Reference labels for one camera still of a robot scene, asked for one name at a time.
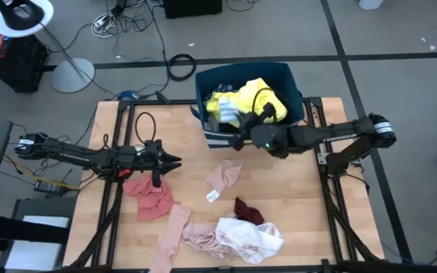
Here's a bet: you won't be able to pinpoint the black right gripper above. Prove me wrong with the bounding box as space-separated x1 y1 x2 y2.
228 111 292 161

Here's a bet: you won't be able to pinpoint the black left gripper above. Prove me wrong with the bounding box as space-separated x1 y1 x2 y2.
141 139 183 189

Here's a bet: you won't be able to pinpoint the yellow garment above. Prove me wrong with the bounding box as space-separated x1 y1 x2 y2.
206 77 288 129

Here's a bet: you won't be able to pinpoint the salmon pink garment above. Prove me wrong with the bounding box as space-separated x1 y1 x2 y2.
122 174 176 222

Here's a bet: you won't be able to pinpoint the light pink garment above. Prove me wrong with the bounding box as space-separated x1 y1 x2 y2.
206 158 244 194

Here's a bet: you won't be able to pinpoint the navy plaid garment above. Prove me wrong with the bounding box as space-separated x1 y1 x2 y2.
203 83 238 100

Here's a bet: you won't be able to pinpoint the long pale pink garment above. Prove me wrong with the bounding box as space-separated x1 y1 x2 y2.
148 203 193 273

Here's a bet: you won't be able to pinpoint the maroon garment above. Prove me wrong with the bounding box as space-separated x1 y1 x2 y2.
234 196 266 226

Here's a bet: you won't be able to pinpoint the white garment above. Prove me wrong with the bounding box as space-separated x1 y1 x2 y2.
215 217 286 265

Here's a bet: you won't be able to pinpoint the navy white striped fabric bin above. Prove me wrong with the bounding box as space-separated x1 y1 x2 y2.
190 62 306 150

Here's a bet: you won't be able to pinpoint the black power brick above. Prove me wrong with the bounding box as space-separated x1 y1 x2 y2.
33 179 68 196

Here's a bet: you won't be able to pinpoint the white round side table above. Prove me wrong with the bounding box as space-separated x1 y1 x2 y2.
0 0 96 94

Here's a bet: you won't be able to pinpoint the black box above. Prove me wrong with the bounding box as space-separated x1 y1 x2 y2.
163 0 224 20

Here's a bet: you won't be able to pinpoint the black equipment case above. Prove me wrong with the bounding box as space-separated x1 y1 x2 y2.
0 32 50 94

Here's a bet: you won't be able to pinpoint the white floor object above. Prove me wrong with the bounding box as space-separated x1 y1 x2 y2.
358 0 385 11

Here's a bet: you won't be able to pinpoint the black headset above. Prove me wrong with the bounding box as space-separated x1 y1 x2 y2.
0 0 46 32

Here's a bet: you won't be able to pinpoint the black looped camera cable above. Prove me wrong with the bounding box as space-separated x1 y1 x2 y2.
134 111 157 146
251 87 278 119

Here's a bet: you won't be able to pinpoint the black aluminium table frame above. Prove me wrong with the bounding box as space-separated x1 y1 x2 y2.
68 96 386 273

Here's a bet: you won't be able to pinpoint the blue cable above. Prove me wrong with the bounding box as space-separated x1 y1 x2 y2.
119 90 142 102

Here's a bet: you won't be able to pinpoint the silver metal bracket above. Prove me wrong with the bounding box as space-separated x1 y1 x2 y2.
316 152 335 165

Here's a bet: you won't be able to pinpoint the coiled black cable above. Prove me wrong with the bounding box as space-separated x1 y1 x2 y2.
168 53 197 82

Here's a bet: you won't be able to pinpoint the tangled black floor cables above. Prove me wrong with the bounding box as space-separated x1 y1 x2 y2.
104 0 172 101

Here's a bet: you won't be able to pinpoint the yellow cable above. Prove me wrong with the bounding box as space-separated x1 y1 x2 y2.
2 152 80 191

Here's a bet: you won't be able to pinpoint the white cable bundle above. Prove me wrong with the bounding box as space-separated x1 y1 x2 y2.
90 12 119 39

